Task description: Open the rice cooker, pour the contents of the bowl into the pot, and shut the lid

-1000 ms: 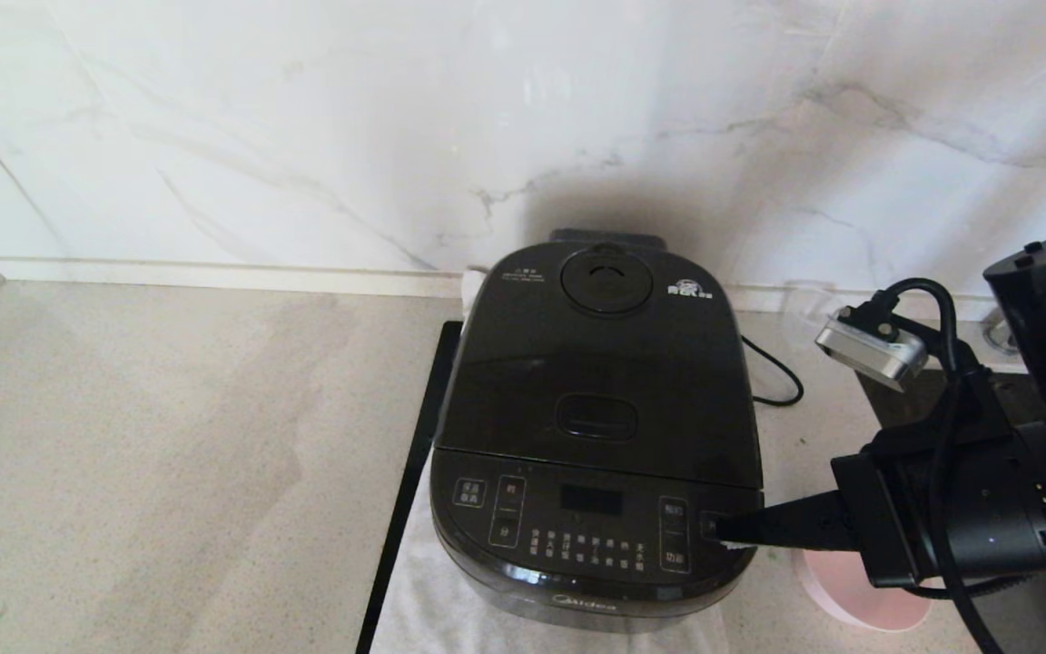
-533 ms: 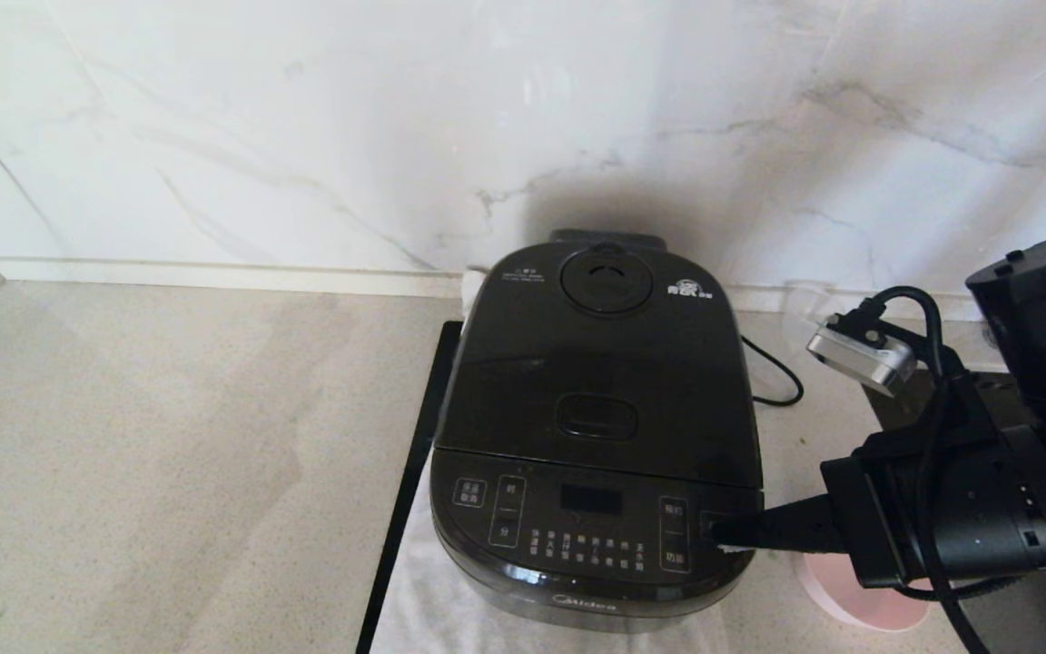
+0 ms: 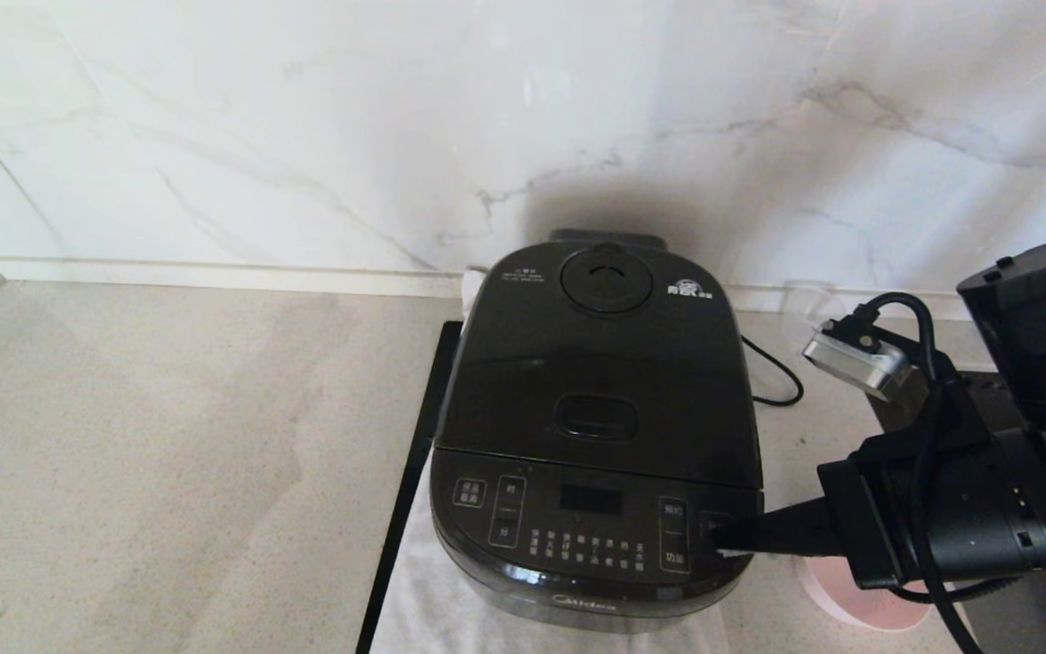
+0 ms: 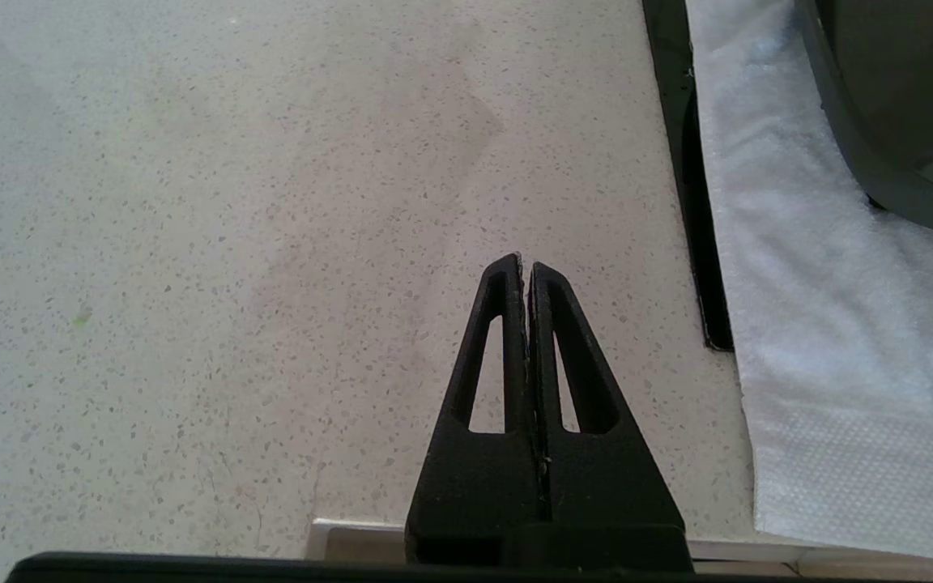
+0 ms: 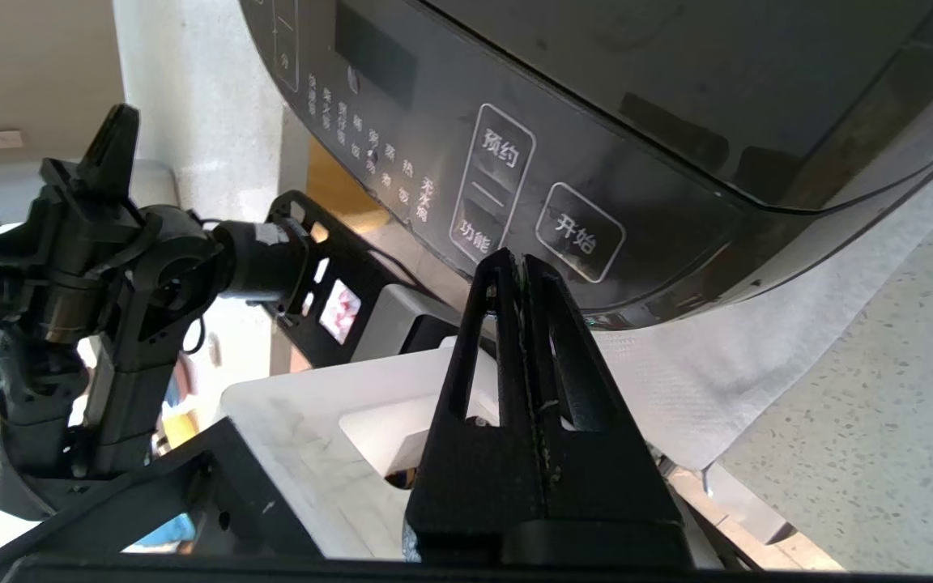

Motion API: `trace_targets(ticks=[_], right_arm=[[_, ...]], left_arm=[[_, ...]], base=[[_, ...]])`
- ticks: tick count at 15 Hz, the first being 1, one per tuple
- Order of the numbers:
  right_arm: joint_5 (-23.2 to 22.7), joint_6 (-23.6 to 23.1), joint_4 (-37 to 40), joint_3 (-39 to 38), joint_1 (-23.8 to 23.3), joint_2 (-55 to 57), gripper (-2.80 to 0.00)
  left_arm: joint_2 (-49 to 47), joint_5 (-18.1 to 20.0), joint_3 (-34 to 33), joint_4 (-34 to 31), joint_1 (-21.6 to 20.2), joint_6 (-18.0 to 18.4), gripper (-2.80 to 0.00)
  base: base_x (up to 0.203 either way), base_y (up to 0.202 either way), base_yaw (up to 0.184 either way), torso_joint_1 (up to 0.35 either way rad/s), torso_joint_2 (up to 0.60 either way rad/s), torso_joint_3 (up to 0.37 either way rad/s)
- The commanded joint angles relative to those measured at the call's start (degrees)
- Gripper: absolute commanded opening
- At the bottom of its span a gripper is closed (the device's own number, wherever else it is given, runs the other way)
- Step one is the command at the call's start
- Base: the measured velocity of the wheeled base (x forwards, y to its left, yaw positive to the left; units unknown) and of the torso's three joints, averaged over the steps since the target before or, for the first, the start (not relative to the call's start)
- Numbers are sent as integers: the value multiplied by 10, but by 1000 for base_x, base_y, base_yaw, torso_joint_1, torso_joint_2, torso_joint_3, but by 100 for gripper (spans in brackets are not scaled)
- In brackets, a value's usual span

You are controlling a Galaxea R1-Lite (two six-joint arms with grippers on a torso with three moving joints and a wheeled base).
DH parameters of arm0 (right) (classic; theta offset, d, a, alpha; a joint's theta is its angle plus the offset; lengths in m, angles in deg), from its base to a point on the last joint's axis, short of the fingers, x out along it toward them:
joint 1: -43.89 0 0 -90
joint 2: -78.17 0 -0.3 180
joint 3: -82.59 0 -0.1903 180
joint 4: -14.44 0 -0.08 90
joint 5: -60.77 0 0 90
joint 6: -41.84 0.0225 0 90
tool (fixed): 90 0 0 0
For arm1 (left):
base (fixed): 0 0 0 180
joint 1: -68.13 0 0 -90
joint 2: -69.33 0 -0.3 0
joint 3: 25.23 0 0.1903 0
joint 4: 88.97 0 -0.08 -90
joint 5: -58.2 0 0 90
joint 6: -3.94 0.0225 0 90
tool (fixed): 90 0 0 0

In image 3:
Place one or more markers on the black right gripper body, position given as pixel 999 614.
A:
pixel 863 518

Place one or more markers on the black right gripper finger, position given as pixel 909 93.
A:
pixel 791 518
pixel 786 542

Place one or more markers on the pink bowl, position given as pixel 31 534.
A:
pixel 841 599

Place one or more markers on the black rice cooker lid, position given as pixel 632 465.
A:
pixel 596 363

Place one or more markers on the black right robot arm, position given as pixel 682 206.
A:
pixel 986 509

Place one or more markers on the steel sink basin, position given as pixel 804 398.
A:
pixel 1041 618

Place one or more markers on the white cloth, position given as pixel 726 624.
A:
pixel 423 599

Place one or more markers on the black flat strip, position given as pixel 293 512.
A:
pixel 414 454

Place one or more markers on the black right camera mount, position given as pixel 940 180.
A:
pixel 963 400

